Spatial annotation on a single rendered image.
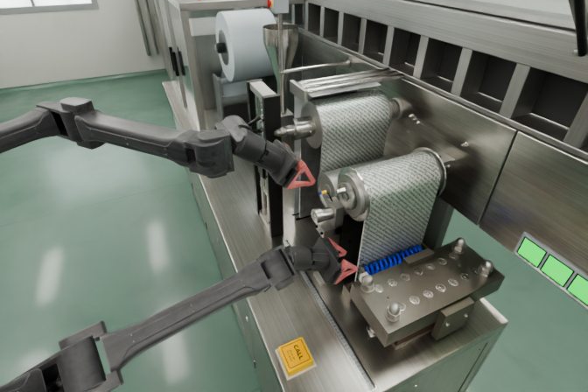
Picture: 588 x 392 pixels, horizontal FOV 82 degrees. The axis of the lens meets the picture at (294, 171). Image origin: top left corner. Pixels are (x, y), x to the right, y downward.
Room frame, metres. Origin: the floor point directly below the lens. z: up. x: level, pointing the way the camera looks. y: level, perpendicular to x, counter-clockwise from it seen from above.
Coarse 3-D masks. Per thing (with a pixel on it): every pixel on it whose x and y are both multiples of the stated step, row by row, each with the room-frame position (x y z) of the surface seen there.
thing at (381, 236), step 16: (416, 208) 0.72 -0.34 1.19; (368, 224) 0.65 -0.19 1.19; (384, 224) 0.67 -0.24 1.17; (400, 224) 0.70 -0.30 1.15; (416, 224) 0.72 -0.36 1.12; (368, 240) 0.65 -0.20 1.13; (384, 240) 0.68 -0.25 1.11; (400, 240) 0.70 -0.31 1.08; (416, 240) 0.73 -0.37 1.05; (368, 256) 0.66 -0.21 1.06; (384, 256) 0.68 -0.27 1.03
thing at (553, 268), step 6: (552, 258) 0.52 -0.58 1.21; (546, 264) 0.52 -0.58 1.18; (552, 264) 0.52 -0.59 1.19; (558, 264) 0.51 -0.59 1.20; (546, 270) 0.52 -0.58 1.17; (552, 270) 0.51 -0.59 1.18; (558, 270) 0.50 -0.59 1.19; (564, 270) 0.49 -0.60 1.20; (570, 270) 0.49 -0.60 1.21; (552, 276) 0.50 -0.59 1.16; (558, 276) 0.50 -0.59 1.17; (564, 276) 0.49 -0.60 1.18; (558, 282) 0.49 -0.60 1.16; (564, 282) 0.48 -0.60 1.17
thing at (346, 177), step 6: (438, 168) 0.76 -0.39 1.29; (342, 174) 0.73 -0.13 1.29; (348, 174) 0.71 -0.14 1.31; (342, 180) 0.73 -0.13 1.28; (348, 180) 0.70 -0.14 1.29; (354, 180) 0.68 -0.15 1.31; (354, 186) 0.68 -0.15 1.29; (360, 186) 0.67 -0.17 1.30; (360, 192) 0.66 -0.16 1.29; (360, 198) 0.65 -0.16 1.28; (360, 204) 0.65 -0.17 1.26; (348, 210) 0.69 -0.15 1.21; (354, 210) 0.66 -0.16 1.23; (360, 210) 0.64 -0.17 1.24; (354, 216) 0.66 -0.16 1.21
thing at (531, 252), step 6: (522, 246) 0.58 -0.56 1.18; (528, 246) 0.57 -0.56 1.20; (534, 246) 0.56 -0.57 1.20; (522, 252) 0.57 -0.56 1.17; (528, 252) 0.56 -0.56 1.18; (534, 252) 0.55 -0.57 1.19; (540, 252) 0.54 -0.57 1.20; (528, 258) 0.56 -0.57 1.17; (534, 258) 0.55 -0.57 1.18; (540, 258) 0.54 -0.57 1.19; (534, 264) 0.54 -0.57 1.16
